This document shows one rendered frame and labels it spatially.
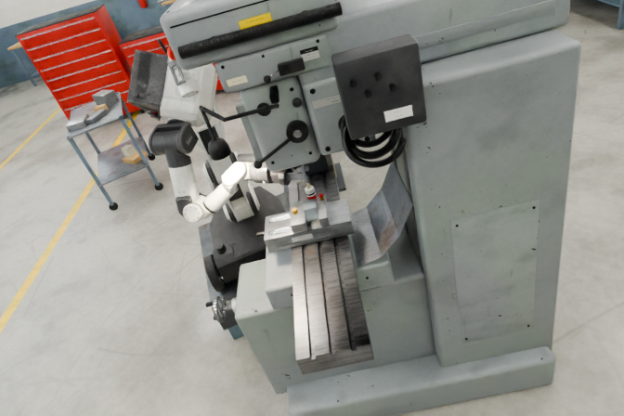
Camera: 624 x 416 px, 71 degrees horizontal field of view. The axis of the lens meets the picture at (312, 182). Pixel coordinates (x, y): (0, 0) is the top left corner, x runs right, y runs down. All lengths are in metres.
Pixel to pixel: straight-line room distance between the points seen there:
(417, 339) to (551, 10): 1.39
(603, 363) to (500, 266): 0.90
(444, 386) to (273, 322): 0.81
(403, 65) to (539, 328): 1.42
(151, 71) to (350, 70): 0.94
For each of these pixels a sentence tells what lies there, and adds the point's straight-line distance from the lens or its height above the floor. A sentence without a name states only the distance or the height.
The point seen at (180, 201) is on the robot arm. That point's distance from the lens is 1.77.
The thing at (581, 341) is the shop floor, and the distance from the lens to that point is 2.57.
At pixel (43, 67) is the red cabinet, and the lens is 6.92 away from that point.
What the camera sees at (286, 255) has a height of 0.85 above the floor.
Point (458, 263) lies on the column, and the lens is 1.70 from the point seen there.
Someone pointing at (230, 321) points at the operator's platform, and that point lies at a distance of 2.55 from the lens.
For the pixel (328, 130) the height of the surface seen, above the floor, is 1.43.
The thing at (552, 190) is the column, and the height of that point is 1.07.
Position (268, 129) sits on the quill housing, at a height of 1.48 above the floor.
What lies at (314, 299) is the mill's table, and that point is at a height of 0.93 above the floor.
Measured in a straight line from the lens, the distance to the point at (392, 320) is 1.97.
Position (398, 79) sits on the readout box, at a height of 1.65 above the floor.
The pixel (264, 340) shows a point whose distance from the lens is 1.99.
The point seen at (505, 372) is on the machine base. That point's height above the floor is 0.18.
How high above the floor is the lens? 2.07
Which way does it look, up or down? 33 degrees down
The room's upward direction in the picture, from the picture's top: 17 degrees counter-clockwise
